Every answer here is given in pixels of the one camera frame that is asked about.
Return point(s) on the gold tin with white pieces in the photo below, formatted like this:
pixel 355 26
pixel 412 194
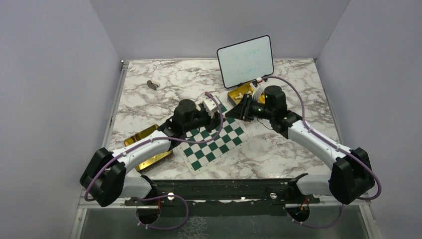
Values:
pixel 236 95

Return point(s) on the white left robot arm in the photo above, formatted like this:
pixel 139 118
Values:
pixel 105 177

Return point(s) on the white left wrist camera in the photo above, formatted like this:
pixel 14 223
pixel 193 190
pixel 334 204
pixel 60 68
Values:
pixel 211 106

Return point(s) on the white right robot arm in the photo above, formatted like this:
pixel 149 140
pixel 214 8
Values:
pixel 349 176

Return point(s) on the small whiteboard with stand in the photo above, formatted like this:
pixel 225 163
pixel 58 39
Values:
pixel 245 61

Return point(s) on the green white chess mat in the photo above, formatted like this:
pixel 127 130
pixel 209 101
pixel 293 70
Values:
pixel 200 157

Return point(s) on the gold tin with dark pieces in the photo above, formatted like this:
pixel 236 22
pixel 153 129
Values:
pixel 147 164

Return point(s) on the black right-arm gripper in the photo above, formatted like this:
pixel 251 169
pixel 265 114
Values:
pixel 242 111

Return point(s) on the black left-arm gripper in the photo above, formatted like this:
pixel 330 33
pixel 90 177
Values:
pixel 213 123

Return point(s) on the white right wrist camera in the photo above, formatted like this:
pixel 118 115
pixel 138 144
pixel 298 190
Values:
pixel 256 89

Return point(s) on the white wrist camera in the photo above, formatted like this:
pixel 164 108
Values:
pixel 211 106
pixel 256 89

